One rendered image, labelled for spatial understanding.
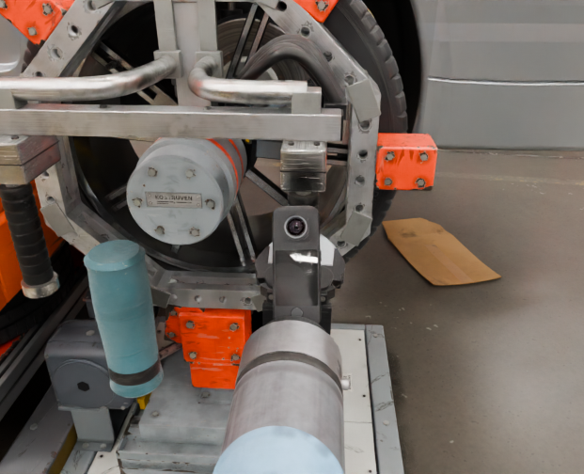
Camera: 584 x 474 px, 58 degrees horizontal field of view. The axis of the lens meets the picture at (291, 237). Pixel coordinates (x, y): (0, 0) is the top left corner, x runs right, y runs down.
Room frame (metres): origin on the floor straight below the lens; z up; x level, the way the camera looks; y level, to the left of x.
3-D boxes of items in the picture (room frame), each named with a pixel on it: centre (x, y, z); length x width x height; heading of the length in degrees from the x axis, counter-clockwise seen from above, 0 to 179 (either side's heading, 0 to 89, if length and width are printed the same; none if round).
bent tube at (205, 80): (0.67, 0.05, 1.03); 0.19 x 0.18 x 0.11; 176
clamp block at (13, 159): (0.60, 0.32, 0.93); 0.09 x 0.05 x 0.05; 176
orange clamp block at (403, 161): (0.78, -0.17, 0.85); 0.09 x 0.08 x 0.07; 86
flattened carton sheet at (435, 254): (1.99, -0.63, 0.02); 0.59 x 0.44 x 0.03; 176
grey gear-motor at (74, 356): (1.05, 0.43, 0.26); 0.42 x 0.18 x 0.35; 176
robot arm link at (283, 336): (0.35, 0.00, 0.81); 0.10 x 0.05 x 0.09; 86
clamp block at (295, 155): (0.58, -0.02, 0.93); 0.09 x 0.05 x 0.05; 176
